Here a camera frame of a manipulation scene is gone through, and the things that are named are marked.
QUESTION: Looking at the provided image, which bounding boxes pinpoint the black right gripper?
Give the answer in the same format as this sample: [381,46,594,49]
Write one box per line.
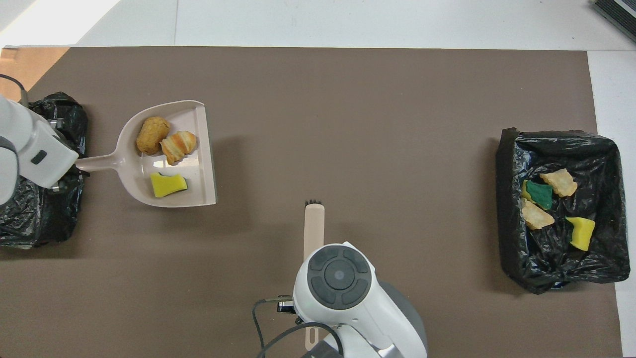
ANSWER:
[276,295,299,315]

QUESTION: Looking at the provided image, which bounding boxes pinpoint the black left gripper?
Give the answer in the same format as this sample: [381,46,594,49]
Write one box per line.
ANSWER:
[50,168,91,193]

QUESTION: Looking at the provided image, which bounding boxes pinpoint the beige brush black bristles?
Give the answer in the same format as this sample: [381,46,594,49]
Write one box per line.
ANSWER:
[303,200,326,358]

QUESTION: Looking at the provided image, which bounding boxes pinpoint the brown fried nugget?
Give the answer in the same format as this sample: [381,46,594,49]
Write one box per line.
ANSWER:
[136,116,170,155]

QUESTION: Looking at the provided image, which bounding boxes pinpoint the small yellow sponge wedge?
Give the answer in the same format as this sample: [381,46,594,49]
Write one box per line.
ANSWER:
[151,172,188,198]

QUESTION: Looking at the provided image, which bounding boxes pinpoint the beige plastic dustpan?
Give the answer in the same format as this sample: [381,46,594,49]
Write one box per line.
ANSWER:
[75,100,218,208]

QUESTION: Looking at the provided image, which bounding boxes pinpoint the pale bread chunk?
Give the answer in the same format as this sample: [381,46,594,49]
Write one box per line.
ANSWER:
[160,130,197,166]

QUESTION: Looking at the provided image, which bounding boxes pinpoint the golden croissant piece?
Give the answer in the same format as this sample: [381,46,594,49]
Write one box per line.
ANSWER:
[521,198,556,230]
[541,169,578,197]

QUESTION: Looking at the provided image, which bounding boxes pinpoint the notched yellow sponge piece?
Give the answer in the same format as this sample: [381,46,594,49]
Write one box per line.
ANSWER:
[521,180,554,210]

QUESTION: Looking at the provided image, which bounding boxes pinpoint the yellow sponge block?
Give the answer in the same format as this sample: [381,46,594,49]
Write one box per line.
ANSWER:
[566,216,596,251]

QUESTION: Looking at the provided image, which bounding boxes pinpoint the black bag lined bin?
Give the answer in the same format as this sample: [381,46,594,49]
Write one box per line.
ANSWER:
[0,91,89,249]
[496,127,631,295]

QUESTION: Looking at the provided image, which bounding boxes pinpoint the brown paper table mat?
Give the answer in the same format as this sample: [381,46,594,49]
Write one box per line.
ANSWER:
[0,46,624,358]

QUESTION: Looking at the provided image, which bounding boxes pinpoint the dark ribbed object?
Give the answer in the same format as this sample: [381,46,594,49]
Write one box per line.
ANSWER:
[591,0,636,43]

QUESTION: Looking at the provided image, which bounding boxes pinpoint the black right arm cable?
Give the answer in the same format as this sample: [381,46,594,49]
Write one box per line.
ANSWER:
[252,296,344,358]

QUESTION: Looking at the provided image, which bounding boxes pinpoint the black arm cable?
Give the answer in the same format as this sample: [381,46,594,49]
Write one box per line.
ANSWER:
[252,296,344,358]
[0,74,29,107]

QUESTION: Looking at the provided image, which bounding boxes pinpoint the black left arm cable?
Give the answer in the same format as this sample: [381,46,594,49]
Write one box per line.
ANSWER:
[0,74,29,107]

